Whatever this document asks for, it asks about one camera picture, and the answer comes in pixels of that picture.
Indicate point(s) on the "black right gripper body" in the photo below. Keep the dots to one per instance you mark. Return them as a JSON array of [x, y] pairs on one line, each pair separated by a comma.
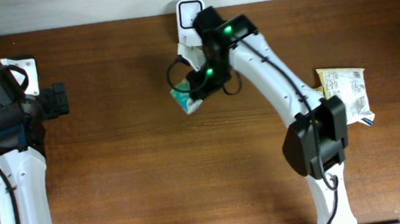
[[212, 76]]

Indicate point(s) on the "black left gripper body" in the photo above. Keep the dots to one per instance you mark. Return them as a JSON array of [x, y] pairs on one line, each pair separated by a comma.
[[53, 104]]

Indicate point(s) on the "teal tissue pack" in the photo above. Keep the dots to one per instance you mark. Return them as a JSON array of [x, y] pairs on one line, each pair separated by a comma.
[[184, 100]]

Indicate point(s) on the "cream snack bag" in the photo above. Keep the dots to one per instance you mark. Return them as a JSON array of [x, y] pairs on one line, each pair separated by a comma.
[[348, 84]]

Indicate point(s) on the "green snack stick packet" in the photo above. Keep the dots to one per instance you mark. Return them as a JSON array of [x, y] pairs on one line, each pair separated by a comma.
[[320, 91]]

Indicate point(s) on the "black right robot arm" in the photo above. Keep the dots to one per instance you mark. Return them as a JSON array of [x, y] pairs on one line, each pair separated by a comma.
[[316, 134]]

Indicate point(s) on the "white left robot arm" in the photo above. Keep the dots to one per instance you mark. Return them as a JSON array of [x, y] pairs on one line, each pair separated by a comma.
[[23, 197]]

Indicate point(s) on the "white barcode scanner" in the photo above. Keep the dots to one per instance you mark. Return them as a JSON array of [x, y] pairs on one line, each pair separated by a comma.
[[186, 12]]

